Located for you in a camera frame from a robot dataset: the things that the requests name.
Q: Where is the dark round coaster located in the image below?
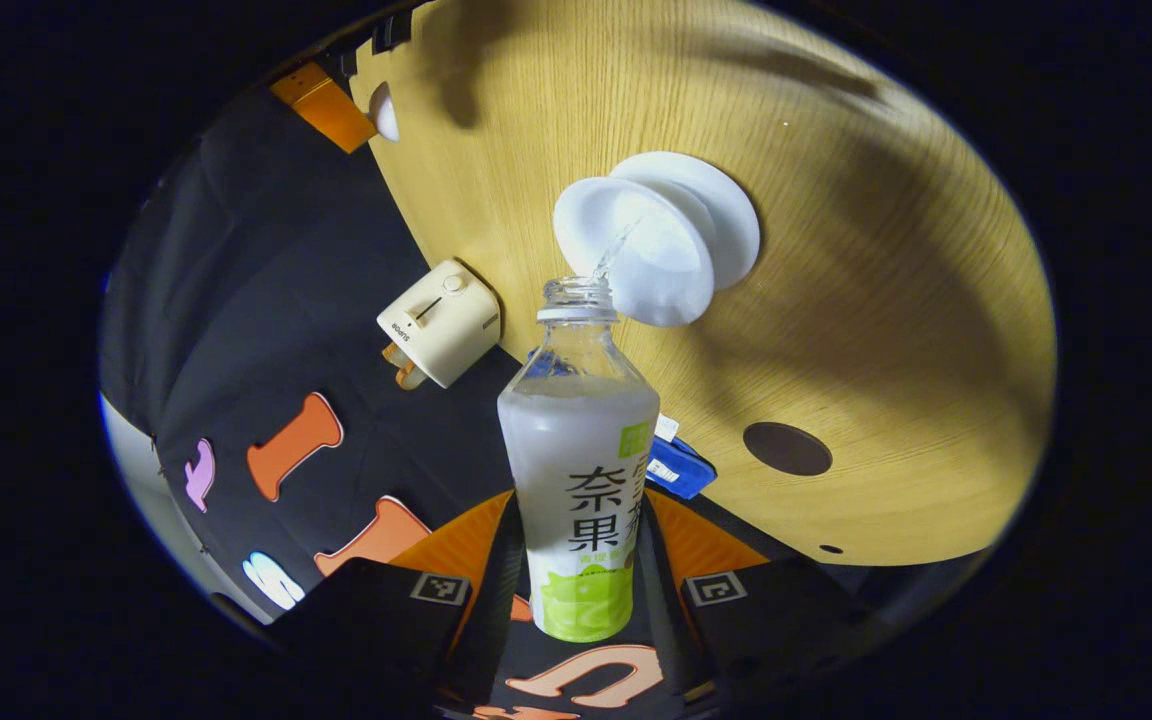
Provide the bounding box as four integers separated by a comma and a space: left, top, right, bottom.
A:
743, 421, 834, 477

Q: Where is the white toaster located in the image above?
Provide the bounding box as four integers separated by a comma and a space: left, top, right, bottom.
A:
376, 259, 502, 390

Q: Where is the folded blue towel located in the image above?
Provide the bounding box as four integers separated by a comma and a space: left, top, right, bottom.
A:
644, 413, 719, 501

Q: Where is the white saucer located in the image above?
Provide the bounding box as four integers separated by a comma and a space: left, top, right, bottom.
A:
611, 151, 762, 291

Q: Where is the clear water bottle white label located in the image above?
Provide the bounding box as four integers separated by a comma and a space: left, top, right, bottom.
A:
496, 276, 661, 643

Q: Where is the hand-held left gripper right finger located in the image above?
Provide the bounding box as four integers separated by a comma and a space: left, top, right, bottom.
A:
636, 487, 877, 716

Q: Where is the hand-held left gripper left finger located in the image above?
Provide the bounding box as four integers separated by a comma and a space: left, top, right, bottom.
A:
271, 490, 532, 716

